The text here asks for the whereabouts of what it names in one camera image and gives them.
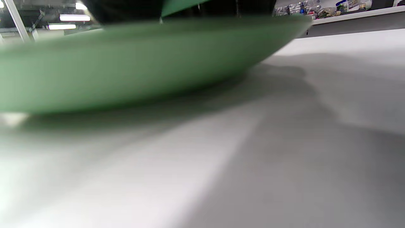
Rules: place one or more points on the person's right hand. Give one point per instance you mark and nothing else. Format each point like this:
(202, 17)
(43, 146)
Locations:
(126, 11)

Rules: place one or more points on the light blue dessert shovel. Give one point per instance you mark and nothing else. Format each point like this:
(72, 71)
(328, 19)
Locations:
(180, 6)

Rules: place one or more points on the green round plate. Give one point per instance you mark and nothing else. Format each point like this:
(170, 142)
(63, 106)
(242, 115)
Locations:
(142, 63)

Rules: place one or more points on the metal storage shelf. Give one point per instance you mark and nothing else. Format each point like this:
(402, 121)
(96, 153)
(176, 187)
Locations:
(357, 14)

